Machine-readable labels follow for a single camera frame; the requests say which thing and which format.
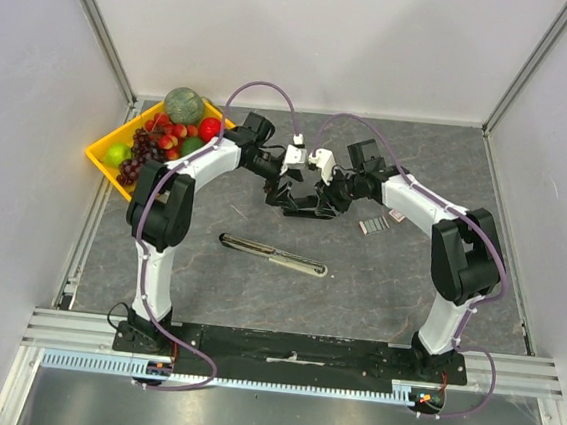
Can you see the red peach cluster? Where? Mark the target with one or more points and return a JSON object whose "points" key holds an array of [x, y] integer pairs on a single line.
{"points": [[174, 135]]}

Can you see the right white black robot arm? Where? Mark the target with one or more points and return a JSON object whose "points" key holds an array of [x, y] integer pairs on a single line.
{"points": [[465, 254]]}

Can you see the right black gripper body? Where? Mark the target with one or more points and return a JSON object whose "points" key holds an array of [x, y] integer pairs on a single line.
{"points": [[330, 192]]}

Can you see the red white staple box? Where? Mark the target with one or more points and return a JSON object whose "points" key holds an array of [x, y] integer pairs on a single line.
{"points": [[396, 215]]}

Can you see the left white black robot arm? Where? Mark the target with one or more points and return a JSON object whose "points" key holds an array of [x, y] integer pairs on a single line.
{"points": [[161, 210]]}

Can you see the green melon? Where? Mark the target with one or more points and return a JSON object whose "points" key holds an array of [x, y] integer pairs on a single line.
{"points": [[184, 105]]}

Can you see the slotted cable duct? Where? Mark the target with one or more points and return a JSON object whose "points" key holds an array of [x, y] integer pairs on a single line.
{"points": [[138, 369]]}

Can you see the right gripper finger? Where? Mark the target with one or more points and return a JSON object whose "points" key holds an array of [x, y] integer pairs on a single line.
{"points": [[324, 199], [340, 207]]}

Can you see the red apple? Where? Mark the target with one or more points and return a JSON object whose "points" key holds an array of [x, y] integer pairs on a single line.
{"points": [[209, 128]]}

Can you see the light green lime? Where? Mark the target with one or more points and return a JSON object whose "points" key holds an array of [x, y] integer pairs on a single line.
{"points": [[116, 154]]}

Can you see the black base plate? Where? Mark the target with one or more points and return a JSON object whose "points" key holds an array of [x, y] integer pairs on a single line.
{"points": [[312, 360]]}

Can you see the white black stapler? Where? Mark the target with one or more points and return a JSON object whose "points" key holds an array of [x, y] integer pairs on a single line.
{"points": [[275, 255]]}

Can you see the dark green lime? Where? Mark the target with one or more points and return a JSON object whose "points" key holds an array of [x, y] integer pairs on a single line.
{"points": [[191, 145]]}

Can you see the purple grape bunch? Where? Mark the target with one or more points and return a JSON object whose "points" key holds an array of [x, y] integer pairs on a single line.
{"points": [[145, 147]]}

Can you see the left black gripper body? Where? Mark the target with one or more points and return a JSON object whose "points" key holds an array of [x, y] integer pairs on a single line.
{"points": [[272, 183]]}

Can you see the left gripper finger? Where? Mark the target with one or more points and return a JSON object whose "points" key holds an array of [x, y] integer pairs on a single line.
{"points": [[299, 209], [280, 196]]}

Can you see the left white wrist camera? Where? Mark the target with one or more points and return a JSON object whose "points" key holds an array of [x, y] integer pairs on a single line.
{"points": [[295, 156]]}

